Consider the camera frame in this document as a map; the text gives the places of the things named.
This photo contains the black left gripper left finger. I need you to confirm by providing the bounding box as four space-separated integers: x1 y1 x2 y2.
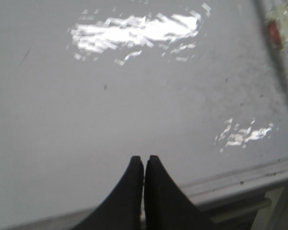
73 156 144 230

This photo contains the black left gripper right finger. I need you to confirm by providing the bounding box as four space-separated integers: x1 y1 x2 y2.
144 155 217 230

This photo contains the white whiteboard with frame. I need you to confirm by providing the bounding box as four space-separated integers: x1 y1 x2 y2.
0 0 288 229

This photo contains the white taped whiteboard marker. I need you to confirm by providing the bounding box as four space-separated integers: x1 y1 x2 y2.
253 0 288 106

